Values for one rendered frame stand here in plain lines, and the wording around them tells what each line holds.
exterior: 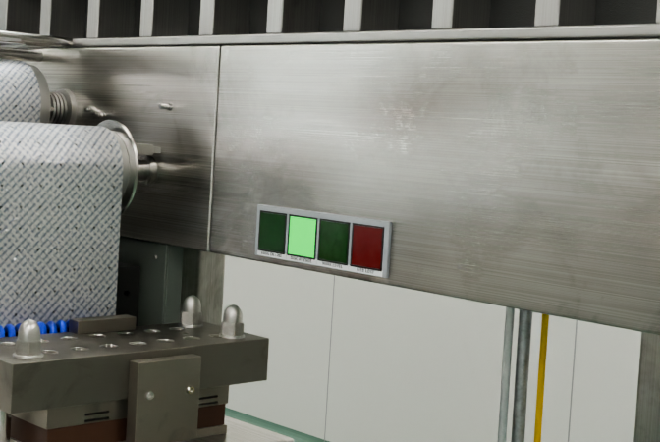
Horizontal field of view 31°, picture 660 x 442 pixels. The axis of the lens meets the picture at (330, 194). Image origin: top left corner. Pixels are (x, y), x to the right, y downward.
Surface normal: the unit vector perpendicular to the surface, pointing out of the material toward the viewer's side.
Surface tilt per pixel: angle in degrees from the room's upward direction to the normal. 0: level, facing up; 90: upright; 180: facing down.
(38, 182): 90
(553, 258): 90
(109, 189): 90
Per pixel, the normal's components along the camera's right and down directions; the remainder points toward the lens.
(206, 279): 0.69, 0.08
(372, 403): -0.72, 0.00
